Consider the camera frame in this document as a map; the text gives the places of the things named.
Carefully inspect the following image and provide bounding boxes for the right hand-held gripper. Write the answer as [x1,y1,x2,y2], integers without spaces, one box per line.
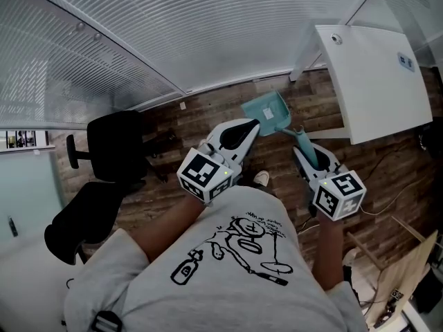
[293,146,367,222]

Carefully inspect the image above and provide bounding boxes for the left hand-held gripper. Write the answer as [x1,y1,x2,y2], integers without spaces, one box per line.
[176,118,260,205]

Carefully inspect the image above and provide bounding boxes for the teal dustpan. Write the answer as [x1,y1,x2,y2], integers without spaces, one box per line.
[240,89,329,172]

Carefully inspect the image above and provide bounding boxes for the person's left forearm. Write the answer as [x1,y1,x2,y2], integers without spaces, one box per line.
[133,195,205,264]

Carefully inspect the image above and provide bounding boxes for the person's right forearm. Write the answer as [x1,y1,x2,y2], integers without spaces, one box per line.
[313,212,345,292]

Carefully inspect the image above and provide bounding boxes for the white table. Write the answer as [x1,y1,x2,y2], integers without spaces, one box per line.
[289,24,434,145]

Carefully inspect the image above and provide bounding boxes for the black office chair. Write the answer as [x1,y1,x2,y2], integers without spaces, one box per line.
[44,111,174,266]

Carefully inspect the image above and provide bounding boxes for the white slatted blinds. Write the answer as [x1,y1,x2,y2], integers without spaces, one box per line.
[0,0,443,131]

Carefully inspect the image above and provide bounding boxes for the table socket panel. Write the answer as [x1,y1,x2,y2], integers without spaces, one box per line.
[397,52,416,73]

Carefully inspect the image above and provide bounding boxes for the light wooden table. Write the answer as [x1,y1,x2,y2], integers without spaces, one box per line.
[366,232,440,328]

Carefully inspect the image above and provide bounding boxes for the person in white patterned shirt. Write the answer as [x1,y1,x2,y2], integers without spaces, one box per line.
[64,185,368,332]

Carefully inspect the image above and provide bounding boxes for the black cable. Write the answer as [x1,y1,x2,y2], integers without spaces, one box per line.
[296,215,319,235]

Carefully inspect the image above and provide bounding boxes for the wooden stick frame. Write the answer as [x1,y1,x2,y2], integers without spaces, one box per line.
[347,216,426,273]

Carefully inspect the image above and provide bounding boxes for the black strap buckle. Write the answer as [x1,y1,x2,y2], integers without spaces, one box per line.
[90,310,123,332]

